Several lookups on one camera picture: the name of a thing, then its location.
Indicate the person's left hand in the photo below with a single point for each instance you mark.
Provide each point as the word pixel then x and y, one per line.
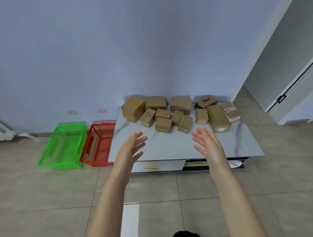
pixel 127 152

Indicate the person's right hand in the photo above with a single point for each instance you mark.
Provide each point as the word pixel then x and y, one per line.
pixel 212 149

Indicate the red plastic basket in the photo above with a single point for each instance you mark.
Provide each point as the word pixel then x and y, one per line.
pixel 97 144

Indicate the yellow-taped cardboard box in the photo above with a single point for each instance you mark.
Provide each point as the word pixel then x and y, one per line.
pixel 132 108

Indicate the pile of brown cardboard boxes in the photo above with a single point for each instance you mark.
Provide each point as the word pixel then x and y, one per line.
pixel 163 124

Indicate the clear-taped cardboard box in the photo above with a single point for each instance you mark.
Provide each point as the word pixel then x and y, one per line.
pixel 181 103

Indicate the green plastic basket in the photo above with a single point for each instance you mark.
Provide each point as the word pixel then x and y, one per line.
pixel 63 166

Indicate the person's right forearm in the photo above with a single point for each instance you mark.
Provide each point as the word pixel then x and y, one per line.
pixel 234 202

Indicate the person's left forearm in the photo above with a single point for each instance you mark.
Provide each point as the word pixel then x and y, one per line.
pixel 110 202

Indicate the crumpled white paper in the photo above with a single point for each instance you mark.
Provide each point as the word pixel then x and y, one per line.
pixel 234 164

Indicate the grey table drawer front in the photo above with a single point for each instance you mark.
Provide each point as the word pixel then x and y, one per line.
pixel 168 166

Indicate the black door latch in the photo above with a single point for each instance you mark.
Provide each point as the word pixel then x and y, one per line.
pixel 281 98

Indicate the white door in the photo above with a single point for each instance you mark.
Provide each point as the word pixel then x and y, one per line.
pixel 296 102

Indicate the white radiator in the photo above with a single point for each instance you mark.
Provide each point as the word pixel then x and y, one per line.
pixel 6 133

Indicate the red-framed wall label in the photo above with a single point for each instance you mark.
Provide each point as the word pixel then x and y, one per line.
pixel 72 112
pixel 103 111

